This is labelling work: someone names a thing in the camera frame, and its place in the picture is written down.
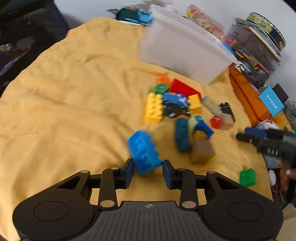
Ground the large yellow toy brick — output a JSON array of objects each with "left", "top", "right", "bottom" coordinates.
[{"left": 144, "top": 92, "right": 163, "bottom": 123}]

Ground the person right hand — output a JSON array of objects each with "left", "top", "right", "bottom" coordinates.
[{"left": 279, "top": 161, "right": 295, "bottom": 191}]

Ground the red die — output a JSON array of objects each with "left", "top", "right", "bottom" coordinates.
[{"left": 210, "top": 115, "right": 223, "bottom": 129}]

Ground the wooden cube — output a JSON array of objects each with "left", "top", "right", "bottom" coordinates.
[
  {"left": 190, "top": 139, "right": 216, "bottom": 165},
  {"left": 219, "top": 113, "right": 234, "bottom": 130}
]

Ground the clear storage box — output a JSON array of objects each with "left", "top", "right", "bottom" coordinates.
[{"left": 225, "top": 25, "right": 281, "bottom": 74}]

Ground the black toy car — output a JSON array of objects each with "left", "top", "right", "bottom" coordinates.
[{"left": 219, "top": 102, "right": 236, "bottom": 122}]

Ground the green toy brick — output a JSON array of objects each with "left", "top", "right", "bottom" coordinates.
[{"left": 239, "top": 168, "right": 256, "bottom": 187}]

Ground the green wipes pack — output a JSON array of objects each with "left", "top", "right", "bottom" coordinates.
[{"left": 106, "top": 8, "right": 153, "bottom": 26}]

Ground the green round toy piece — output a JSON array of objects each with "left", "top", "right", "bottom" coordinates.
[{"left": 154, "top": 83, "right": 170, "bottom": 94}]

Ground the dark blue toy brick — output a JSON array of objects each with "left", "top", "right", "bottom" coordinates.
[{"left": 194, "top": 120, "right": 214, "bottom": 139}]

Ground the light blue box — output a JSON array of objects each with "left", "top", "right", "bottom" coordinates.
[{"left": 259, "top": 86, "right": 284, "bottom": 117}]

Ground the round decorated tin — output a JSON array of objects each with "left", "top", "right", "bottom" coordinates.
[{"left": 247, "top": 12, "right": 287, "bottom": 51}]

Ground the teal toy figure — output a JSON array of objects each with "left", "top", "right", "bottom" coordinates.
[{"left": 175, "top": 118, "right": 191, "bottom": 153}]

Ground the yellow cloth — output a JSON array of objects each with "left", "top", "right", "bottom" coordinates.
[{"left": 1, "top": 17, "right": 272, "bottom": 240}]

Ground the red toy block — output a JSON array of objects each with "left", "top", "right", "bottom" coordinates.
[{"left": 169, "top": 79, "right": 202, "bottom": 100}]

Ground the small yellow toy brick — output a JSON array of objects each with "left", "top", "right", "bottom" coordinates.
[{"left": 188, "top": 94, "right": 202, "bottom": 115}]

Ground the black blue toy vehicle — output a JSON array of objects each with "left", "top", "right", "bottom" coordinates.
[{"left": 163, "top": 93, "right": 190, "bottom": 118}]

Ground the white plastic bin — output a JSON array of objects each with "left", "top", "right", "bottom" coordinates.
[{"left": 139, "top": 5, "right": 238, "bottom": 85}]

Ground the snack bag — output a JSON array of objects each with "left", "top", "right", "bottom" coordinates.
[{"left": 186, "top": 4, "right": 225, "bottom": 42}]

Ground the pale green toy piece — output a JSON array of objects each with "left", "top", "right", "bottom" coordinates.
[{"left": 201, "top": 96, "right": 222, "bottom": 116}]

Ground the orange box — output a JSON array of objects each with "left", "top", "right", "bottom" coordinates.
[{"left": 229, "top": 65, "right": 272, "bottom": 127}]

